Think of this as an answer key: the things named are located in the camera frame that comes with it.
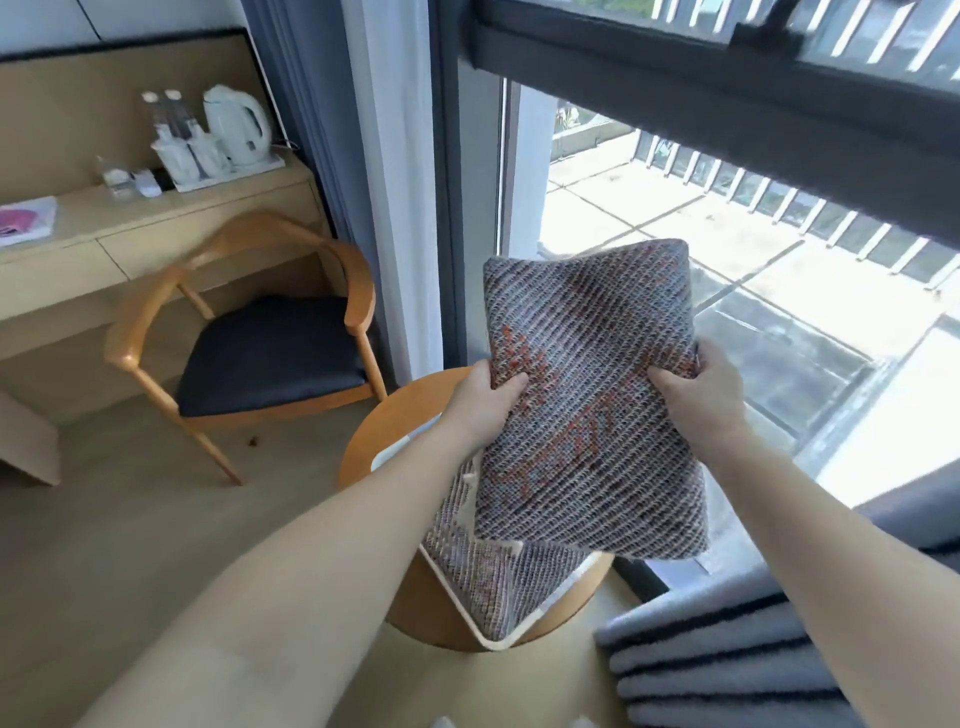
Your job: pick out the blue window curtain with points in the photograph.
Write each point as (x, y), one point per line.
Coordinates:
(300, 97)
(735, 660)

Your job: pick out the white cup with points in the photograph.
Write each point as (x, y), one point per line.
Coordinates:
(174, 157)
(206, 154)

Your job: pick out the person's right forearm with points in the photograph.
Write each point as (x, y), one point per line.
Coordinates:
(847, 592)

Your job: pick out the person's left hand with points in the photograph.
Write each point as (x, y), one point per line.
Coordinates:
(480, 409)

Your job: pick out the wooden wall desk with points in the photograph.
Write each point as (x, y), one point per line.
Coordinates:
(112, 247)

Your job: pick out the clear water bottle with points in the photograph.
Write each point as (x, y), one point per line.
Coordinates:
(178, 112)
(154, 112)

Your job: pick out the white sheer curtain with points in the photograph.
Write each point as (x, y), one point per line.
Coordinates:
(397, 187)

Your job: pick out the person's left forearm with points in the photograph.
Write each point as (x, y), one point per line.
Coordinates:
(285, 600)

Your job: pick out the white electric kettle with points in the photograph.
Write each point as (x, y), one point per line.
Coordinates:
(236, 124)

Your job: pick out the patterned woven blanket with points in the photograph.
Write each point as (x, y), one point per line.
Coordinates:
(487, 577)
(592, 405)

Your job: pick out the round wooden side table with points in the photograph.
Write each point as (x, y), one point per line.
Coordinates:
(375, 435)

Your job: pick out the person's right hand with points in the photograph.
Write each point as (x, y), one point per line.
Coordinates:
(709, 405)

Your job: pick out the white serving tray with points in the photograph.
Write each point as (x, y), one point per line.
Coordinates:
(255, 166)

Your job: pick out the small clear glass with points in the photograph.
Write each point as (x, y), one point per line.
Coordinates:
(116, 180)

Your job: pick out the tall window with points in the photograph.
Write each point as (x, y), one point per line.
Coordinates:
(750, 187)

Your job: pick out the blue booklet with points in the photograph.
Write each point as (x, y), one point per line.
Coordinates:
(26, 221)

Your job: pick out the wooden chair dark seat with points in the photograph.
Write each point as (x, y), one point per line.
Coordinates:
(270, 352)

